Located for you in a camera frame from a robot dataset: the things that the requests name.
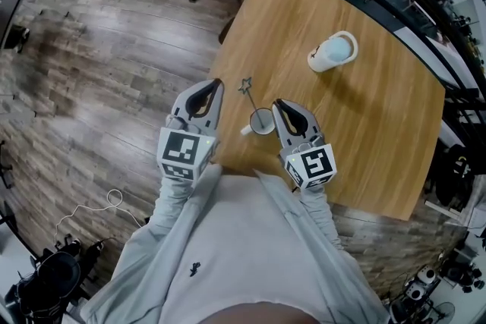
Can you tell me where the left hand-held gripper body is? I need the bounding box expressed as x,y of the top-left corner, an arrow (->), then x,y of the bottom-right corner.
157,113 -> 220,183

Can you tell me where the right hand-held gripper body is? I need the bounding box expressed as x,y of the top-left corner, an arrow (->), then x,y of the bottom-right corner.
279,134 -> 339,190

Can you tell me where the white cup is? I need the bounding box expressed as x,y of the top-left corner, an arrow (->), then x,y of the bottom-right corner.
240,107 -> 276,137

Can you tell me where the star-topped stirring stick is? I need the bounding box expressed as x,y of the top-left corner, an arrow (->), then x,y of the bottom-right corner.
238,76 -> 266,128

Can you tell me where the person's right forearm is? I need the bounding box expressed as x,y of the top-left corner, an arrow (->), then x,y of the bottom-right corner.
299,184 -> 345,251

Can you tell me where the person's left forearm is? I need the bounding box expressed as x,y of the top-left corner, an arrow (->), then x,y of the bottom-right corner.
150,165 -> 223,231

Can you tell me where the person's grey shirt torso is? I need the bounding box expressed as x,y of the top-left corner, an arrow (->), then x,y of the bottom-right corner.
79,165 -> 388,324

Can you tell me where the black backpack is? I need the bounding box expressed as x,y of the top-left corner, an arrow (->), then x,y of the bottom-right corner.
435,143 -> 478,206

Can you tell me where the black equipment pile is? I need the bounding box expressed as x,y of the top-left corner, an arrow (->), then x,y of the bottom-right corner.
3,237 -> 106,324

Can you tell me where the small standing fan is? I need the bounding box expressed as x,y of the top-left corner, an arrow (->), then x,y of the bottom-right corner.
431,300 -> 456,324

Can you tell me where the white jug with loop handle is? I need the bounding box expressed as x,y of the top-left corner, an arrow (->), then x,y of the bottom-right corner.
307,30 -> 359,72

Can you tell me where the white cable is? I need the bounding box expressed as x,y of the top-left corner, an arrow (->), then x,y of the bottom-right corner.
54,189 -> 144,242

